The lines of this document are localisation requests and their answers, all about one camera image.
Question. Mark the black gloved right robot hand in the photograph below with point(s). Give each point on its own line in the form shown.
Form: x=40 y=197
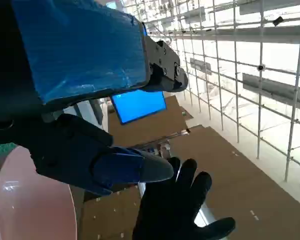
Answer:
x=170 y=210

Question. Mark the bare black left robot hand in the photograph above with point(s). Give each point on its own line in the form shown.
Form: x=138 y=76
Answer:
x=85 y=50

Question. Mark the pink bowl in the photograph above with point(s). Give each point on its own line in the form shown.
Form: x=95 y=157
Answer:
x=35 y=205

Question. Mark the monitor with blue screen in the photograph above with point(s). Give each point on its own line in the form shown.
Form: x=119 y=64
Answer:
x=140 y=105

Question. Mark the grey rectangular panel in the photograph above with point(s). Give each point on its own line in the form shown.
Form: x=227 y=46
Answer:
x=201 y=66
x=272 y=90

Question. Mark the white lattice frame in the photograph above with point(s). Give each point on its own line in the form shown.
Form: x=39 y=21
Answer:
x=240 y=33

